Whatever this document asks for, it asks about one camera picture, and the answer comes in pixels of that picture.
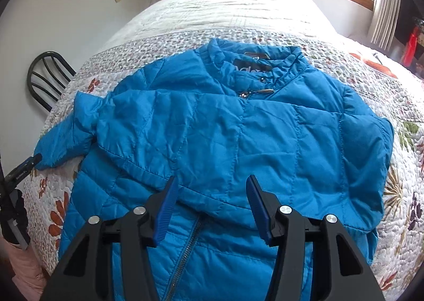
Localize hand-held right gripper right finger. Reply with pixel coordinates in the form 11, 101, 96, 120
246, 174, 386, 301

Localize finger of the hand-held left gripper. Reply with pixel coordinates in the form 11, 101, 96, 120
5, 153, 43, 189

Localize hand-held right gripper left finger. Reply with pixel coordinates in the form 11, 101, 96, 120
40, 176, 180, 301

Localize blue quilted jacket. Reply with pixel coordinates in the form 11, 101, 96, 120
33, 37, 395, 301

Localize dark hanging clothes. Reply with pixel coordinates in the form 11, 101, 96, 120
394, 0, 424, 56

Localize pink cloth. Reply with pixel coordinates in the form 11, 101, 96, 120
0, 238, 50, 301

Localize black metal chair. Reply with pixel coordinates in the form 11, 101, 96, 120
27, 51, 77, 112

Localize floral quilted bedspread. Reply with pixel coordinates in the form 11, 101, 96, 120
25, 0, 424, 291

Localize red hanging cloth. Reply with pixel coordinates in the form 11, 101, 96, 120
405, 31, 424, 76

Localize white pleated curtain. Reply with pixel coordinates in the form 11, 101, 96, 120
368, 0, 403, 51

